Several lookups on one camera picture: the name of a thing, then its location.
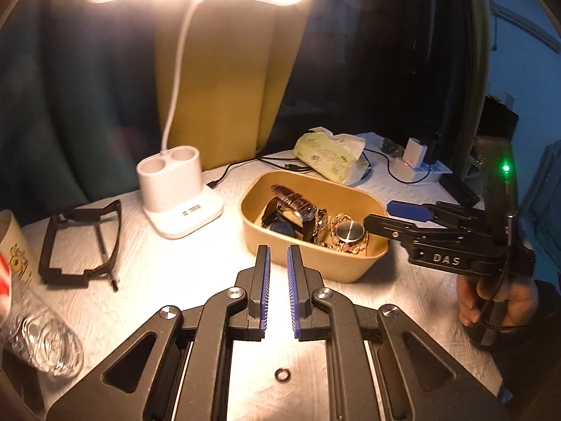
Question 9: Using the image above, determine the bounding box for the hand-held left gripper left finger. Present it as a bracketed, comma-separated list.
[46, 245, 271, 421]

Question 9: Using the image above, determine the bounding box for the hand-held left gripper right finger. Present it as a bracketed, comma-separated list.
[287, 245, 509, 421]

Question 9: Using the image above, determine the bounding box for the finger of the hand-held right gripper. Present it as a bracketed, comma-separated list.
[365, 214, 497, 247]
[388, 200, 483, 229]

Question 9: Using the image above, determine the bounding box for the round silver face watch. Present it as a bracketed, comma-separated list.
[334, 221, 367, 246]

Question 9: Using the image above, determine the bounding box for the tan plastic tray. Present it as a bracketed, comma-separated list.
[239, 171, 391, 283]

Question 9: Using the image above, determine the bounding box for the pink bead gold bracelet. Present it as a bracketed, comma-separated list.
[324, 213, 370, 256]

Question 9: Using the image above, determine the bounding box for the brown strap watch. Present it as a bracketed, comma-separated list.
[262, 202, 329, 245]

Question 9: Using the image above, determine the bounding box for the dark leather strap watch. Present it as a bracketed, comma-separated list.
[270, 184, 318, 220]

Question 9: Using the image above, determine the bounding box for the person's right hand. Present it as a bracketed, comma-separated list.
[456, 267, 539, 330]

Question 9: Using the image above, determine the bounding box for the white power strip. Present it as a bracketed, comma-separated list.
[391, 158, 453, 183]

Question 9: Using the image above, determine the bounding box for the black box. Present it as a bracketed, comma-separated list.
[439, 174, 479, 205]

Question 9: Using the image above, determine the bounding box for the white charger plug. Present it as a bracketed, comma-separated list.
[403, 137, 432, 170]

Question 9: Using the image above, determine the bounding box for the green tissue pack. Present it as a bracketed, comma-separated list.
[293, 127, 371, 186]

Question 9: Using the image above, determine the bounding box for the white desk lamp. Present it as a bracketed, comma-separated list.
[85, 0, 325, 240]

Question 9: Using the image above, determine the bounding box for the white textured tablecloth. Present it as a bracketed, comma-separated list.
[18, 132, 511, 421]

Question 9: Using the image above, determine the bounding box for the yellow curtain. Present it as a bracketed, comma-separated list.
[153, 0, 317, 173]

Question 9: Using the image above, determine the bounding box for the clear plastic water bottle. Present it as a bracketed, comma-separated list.
[0, 246, 85, 376]

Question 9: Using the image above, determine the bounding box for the white printed mug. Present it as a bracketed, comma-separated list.
[0, 209, 41, 288]

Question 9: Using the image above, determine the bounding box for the blue curtain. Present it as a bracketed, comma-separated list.
[0, 4, 176, 229]

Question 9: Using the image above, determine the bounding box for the black power cable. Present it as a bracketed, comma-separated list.
[363, 148, 422, 183]

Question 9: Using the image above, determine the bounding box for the black usb cable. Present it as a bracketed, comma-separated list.
[206, 155, 310, 190]

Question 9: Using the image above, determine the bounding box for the black plastic frame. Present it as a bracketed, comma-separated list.
[38, 199, 123, 293]

